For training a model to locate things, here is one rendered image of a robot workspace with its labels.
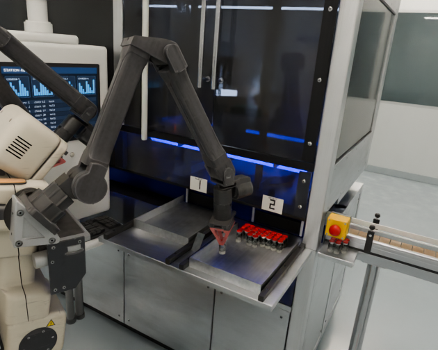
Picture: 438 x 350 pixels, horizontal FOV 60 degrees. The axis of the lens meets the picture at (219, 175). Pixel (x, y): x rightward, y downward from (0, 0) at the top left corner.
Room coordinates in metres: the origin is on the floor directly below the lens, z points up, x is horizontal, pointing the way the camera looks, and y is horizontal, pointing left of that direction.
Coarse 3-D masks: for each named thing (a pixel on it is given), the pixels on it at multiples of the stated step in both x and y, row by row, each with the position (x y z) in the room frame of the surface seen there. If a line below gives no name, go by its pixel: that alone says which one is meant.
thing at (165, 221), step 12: (168, 204) 1.55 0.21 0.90; (180, 204) 1.61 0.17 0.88; (192, 204) 1.62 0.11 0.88; (144, 216) 1.41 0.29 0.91; (156, 216) 1.47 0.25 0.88; (168, 216) 1.48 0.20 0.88; (180, 216) 1.49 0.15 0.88; (192, 216) 1.50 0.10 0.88; (204, 216) 1.51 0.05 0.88; (144, 228) 1.33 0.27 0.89; (156, 228) 1.30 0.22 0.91; (168, 228) 1.36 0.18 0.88; (180, 228) 1.37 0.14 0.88; (192, 228) 1.38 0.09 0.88; (204, 228) 1.33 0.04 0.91; (180, 240) 1.25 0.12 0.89
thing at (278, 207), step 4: (264, 196) 1.38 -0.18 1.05; (268, 196) 1.37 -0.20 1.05; (264, 200) 1.38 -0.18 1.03; (268, 200) 1.37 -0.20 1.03; (276, 200) 1.35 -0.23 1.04; (280, 200) 1.35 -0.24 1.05; (264, 204) 1.38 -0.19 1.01; (268, 204) 1.37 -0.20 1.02; (276, 204) 1.35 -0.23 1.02; (280, 204) 1.35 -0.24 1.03; (264, 208) 1.37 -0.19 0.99; (268, 208) 1.37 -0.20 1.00; (276, 208) 1.35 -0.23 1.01; (280, 208) 1.34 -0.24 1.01; (276, 212) 1.35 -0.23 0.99; (280, 212) 1.34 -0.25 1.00
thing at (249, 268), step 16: (192, 256) 1.11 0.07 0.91; (208, 256) 1.17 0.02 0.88; (224, 256) 1.18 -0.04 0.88; (240, 256) 1.19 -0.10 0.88; (256, 256) 1.20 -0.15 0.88; (272, 256) 1.21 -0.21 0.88; (288, 256) 1.18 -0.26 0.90; (208, 272) 1.06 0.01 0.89; (224, 272) 1.04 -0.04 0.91; (240, 272) 1.09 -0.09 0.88; (256, 272) 1.09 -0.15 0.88; (272, 272) 1.05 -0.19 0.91; (256, 288) 0.98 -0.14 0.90
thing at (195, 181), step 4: (192, 176) 1.54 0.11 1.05; (192, 180) 1.54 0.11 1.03; (196, 180) 1.53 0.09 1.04; (200, 180) 1.52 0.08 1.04; (204, 180) 1.51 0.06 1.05; (192, 184) 1.54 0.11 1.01; (196, 184) 1.53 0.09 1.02; (200, 184) 1.52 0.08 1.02; (204, 184) 1.51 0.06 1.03; (192, 188) 1.54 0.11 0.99; (196, 188) 1.53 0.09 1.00; (200, 188) 1.52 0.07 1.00; (204, 188) 1.51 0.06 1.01; (204, 192) 1.51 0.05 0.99
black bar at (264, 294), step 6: (300, 246) 1.27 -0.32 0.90; (294, 252) 1.22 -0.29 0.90; (300, 252) 1.24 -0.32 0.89; (288, 258) 1.17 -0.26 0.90; (294, 258) 1.18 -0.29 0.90; (288, 264) 1.13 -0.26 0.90; (282, 270) 1.09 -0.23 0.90; (276, 276) 1.05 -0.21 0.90; (282, 276) 1.08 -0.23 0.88; (270, 282) 1.02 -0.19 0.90; (276, 282) 1.03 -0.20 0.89; (264, 288) 0.98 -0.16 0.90; (270, 288) 0.99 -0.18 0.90; (264, 294) 0.95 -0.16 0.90; (258, 300) 0.95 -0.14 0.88; (264, 300) 0.95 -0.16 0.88
